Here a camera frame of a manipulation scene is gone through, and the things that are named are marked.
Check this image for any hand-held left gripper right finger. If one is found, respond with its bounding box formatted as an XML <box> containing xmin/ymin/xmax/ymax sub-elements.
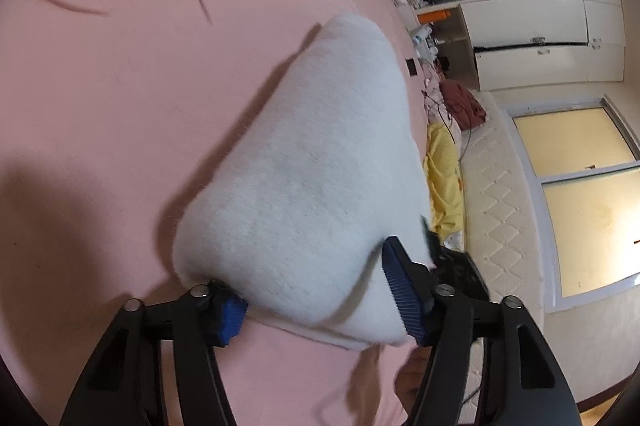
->
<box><xmin>381</xmin><ymin>236</ymin><xmax>581</xmax><ymax>426</ymax></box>

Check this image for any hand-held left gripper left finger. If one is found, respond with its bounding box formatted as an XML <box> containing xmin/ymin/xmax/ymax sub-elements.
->
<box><xmin>59</xmin><ymin>282</ymin><xmax>249</xmax><ymax>426</ymax></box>

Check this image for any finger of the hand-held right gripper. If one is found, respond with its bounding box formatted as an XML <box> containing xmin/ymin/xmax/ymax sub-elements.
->
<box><xmin>422</xmin><ymin>216</ymin><xmax>490</xmax><ymax>303</ymax></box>

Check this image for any white fuzzy buttoned cardigan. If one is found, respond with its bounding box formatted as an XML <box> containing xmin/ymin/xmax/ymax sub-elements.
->
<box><xmin>172</xmin><ymin>12</ymin><xmax>434</xmax><ymax>352</ymax></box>

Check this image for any cream quilted headboard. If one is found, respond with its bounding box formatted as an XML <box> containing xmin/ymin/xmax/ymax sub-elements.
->
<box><xmin>459</xmin><ymin>90</ymin><xmax>553</xmax><ymax>407</ymax></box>

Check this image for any yellow plush cloth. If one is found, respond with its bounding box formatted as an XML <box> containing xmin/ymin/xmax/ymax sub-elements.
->
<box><xmin>423</xmin><ymin>121</ymin><xmax>465</xmax><ymax>242</ymax></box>

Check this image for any window with yellow panes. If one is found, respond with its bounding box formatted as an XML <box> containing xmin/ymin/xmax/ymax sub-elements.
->
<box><xmin>504</xmin><ymin>95</ymin><xmax>640</xmax><ymax>315</ymax></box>

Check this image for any dark red cloth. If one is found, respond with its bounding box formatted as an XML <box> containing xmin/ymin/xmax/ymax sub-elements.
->
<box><xmin>439</xmin><ymin>79</ymin><xmax>487</xmax><ymax>130</ymax></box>

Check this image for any pink bed sheet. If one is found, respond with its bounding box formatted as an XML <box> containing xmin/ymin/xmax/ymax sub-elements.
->
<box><xmin>0</xmin><ymin>0</ymin><xmax>436</xmax><ymax>426</ymax></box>

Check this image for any black cable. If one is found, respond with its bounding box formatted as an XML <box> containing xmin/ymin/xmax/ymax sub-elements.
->
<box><xmin>424</xmin><ymin>90</ymin><xmax>473</xmax><ymax>159</ymax></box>

